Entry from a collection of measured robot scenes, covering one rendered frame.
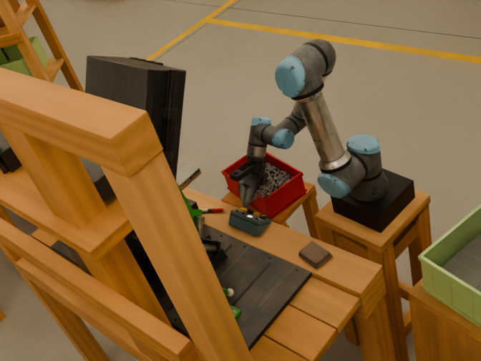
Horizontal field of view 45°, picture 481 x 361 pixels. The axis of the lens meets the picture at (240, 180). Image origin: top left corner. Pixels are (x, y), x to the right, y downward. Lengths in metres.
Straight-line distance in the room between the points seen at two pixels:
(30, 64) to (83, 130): 3.40
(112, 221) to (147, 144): 0.48
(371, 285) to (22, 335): 2.33
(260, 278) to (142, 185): 1.07
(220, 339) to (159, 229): 0.39
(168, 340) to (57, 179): 0.49
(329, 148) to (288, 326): 0.60
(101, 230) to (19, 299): 2.50
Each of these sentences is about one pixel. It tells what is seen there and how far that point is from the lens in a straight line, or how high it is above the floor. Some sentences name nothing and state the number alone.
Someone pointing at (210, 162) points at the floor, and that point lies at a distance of 4.24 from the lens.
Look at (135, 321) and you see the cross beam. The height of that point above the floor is 1.27.
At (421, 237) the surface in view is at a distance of 2.42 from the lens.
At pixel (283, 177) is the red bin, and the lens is 2.48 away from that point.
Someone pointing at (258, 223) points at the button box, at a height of 0.95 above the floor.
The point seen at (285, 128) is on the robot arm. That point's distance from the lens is 2.18.
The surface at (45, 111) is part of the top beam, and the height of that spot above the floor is 1.94.
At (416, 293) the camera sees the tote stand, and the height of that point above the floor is 0.79.
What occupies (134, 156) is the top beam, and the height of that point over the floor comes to 1.88.
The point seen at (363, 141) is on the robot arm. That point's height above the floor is 1.17.
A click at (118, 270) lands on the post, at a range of 1.66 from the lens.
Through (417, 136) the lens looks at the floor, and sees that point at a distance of 4.04.
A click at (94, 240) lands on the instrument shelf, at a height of 1.54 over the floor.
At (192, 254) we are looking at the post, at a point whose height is 1.59.
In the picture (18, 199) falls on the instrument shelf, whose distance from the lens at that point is 1.78.
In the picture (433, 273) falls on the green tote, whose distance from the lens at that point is 1.98.
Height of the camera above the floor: 2.43
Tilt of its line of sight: 38 degrees down
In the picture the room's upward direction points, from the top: 19 degrees counter-clockwise
